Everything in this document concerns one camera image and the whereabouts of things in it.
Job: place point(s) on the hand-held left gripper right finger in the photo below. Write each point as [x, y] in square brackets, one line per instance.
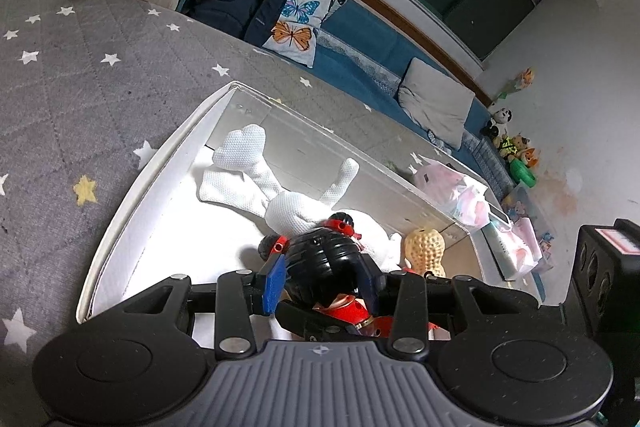
[367, 289]

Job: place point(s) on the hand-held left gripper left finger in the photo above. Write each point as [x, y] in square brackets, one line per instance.
[274, 284]

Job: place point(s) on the black-haired doll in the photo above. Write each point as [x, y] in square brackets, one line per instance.
[325, 257]

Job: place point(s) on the tan peanut toy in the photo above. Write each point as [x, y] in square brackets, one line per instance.
[422, 249]

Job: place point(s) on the white plush rabbit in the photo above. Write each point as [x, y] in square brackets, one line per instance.
[295, 207]

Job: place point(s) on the grey cardboard box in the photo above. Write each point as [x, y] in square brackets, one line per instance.
[150, 232]

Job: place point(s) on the pink white tissue pack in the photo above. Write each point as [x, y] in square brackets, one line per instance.
[520, 242]
[450, 192]

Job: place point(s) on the clear storage box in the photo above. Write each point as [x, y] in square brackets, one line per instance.
[530, 212]

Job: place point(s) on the green plastic toy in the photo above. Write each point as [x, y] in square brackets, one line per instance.
[522, 172]

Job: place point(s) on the orange plush toy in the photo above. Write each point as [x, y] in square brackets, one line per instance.
[532, 157]

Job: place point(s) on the black white panda plush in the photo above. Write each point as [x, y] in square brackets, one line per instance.
[499, 121]

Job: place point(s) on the grey cushion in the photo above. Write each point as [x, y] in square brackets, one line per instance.
[440, 102]

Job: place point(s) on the artificial flower bunch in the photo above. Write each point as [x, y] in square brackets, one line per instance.
[520, 82]

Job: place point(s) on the blue sofa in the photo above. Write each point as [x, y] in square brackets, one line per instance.
[360, 42]

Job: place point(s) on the butterfly print pillow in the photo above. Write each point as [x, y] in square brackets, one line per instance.
[295, 27]

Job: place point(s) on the grey star tablecloth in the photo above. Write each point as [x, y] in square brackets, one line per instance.
[75, 82]

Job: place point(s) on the black backpack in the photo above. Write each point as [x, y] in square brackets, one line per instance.
[230, 2]

